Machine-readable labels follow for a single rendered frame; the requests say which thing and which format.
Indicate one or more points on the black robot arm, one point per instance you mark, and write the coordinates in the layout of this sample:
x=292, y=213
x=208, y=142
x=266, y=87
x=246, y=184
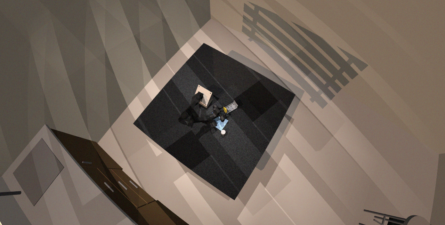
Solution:
x=207, y=119

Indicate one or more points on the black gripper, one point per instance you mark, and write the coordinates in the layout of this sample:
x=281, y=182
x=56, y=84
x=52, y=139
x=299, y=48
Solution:
x=221, y=117

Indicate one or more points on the grey dish rack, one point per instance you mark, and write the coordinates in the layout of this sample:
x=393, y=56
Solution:
x=231, y=107

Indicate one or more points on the light blue flat square mat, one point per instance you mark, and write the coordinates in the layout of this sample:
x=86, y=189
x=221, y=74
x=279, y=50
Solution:
x=220, y=125

